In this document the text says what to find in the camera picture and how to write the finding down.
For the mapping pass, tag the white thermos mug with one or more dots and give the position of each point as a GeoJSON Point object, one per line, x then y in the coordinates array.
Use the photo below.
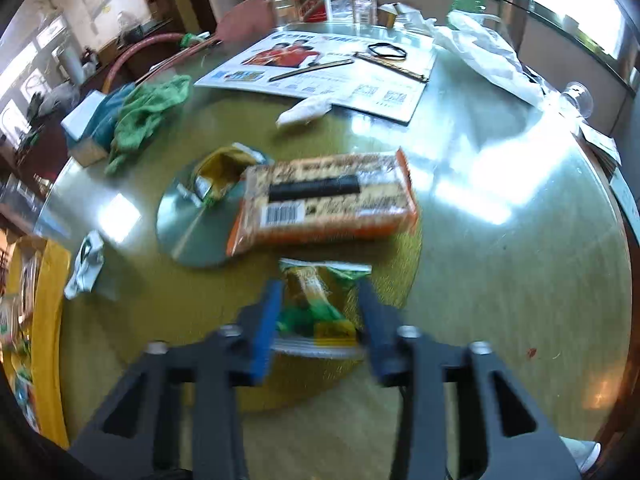
{"type": "Point", "coordinates": [70, 60]}

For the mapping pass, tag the crumpled yellow wrapper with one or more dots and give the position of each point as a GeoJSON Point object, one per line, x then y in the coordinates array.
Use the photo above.
{"type": "Point", "coordinates": [218, 172]}

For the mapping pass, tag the printed poster sheet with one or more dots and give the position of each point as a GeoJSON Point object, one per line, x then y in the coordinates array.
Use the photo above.
{"type": "Point", "coordinates": [381, 77]}

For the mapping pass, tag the white crumpled tissue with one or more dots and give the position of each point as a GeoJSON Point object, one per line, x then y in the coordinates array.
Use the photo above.
{"type": "Point", "coordinates": [304, 112]}

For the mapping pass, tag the yellow cardboard tray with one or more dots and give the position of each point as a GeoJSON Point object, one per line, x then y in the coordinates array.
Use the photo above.
{"type": "Point", "coordinates": [33, 277]}

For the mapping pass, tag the green cloth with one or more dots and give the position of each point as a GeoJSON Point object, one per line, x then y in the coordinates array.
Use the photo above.
{"type": "Point", "coordinates": [141, 115]}

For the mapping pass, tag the small green snack packet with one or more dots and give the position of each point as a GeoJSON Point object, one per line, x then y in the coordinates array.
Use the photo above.
{"type": "Point", "coordinates": [319, 318]}

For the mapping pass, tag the small clear liquor bottle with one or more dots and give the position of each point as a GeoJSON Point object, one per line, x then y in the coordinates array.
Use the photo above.
{"type": "Point", "coordinates": [365, 12]}

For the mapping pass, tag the crumpled white wrapper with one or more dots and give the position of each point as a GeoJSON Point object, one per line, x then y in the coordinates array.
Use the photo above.
{"type": "Point", "coordinates": [88, 265]}

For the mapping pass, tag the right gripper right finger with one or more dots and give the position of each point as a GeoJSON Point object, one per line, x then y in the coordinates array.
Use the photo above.
{"type": "Point", "coordinates": [457, 400]}

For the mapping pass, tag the orange biscuit package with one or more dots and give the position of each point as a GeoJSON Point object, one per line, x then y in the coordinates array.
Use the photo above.
{"type": "Point", "coordinates": [324, 199]}

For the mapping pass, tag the white plastic bag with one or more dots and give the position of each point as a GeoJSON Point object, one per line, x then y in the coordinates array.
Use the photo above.
{"type": "Point", "coordinates": [487, 53]}

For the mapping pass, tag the teal tissue box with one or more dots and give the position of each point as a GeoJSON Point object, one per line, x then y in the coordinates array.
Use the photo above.
{"type": "Point", "coordinates": [89, 127]}

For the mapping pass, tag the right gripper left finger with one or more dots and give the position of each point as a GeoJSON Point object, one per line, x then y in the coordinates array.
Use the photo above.
{"type": "Point", "coordinates": [173, 413]}

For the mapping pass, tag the pink fly swatter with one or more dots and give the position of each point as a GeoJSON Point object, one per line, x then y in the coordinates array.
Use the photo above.
{"type": "Point", "coordinates": [245, 21]}

